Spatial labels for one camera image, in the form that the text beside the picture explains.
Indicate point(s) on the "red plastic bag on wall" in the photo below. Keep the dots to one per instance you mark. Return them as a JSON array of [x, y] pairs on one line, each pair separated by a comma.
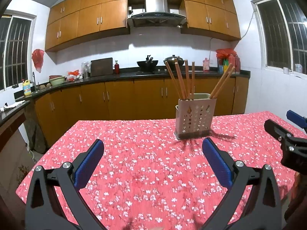
[[38, 59]]

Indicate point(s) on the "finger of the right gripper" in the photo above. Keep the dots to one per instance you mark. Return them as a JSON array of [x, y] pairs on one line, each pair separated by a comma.
[[296, 119], [293, 148]]

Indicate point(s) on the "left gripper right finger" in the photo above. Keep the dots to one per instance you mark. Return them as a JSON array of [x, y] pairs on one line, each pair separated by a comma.
[[263, 207]]

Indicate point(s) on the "yellow detergent bottle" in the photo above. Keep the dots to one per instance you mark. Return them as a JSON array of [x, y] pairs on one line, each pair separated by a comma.
[[26, 85]]

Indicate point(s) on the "pink bottle on counter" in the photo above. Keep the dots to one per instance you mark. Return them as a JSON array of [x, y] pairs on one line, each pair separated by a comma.
[[206, 65]]

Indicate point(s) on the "right window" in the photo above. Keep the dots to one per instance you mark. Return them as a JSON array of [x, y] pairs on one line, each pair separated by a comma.
[[282, 30]]

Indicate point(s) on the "left window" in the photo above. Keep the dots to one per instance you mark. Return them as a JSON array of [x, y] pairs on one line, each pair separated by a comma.
[[15, 35]]

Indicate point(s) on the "window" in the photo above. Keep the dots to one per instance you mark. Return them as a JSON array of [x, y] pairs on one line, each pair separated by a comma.
[[282, 30], [15, 35]]

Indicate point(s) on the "lower wooden kitchen cabinets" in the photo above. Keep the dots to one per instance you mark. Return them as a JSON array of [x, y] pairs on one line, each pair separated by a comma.
[[149, 98]]

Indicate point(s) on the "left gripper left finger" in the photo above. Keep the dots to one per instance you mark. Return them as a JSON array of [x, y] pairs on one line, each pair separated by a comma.
[[43, 209]]

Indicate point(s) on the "green basin on counter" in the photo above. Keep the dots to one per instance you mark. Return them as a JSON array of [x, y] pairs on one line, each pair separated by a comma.
[[56, 80]]

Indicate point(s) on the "dark cutting board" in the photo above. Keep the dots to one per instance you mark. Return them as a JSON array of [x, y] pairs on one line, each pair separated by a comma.
[[101, 67]]

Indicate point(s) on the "orange plastic bag on counter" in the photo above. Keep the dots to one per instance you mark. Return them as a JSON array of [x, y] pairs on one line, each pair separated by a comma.
[[73, 75]]

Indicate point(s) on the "red bottle on counter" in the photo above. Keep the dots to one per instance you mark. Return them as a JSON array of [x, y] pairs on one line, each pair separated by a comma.
[[117, 68]]

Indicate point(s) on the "red bags and boxes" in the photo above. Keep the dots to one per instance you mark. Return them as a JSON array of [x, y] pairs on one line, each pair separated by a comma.
[[225, 57]]

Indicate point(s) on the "black lidded wok right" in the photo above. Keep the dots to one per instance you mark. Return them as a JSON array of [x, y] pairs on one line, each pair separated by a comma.
[[172, 59]]

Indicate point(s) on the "range hood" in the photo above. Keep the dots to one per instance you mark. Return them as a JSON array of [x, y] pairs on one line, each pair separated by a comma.
[[142, 13]]

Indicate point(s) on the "beige perforated utensil holder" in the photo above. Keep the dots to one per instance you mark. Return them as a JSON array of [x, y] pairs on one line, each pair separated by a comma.
[[194, 117]]

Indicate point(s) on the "black wok left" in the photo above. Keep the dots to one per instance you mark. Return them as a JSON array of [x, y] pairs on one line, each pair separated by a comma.
[[148, 65]]

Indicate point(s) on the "red floral tablecloth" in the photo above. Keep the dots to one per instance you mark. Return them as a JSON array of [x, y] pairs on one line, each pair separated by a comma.
[[149, 179]]

